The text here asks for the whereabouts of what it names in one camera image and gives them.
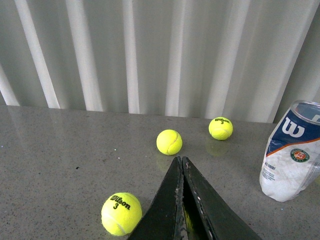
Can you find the Wilson tennis ball can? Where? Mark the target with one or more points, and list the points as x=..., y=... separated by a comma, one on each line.
x=292, y=156

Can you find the far tennis ball Wilson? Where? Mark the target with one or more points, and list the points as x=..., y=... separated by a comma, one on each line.
x=220, y=128

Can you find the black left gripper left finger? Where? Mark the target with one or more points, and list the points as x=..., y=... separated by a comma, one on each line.
x=164, y=220

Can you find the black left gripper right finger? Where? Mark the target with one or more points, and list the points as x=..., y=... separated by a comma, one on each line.
x=220, y=222

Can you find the Roland Garros tennis ball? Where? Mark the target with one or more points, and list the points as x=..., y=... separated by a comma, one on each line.
x=121, y=213

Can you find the white pleated curtain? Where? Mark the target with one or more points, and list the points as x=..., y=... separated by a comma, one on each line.
x=247, y=60

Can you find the middle plain tennis ball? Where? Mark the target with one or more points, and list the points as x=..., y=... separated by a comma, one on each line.
x=169, y=142

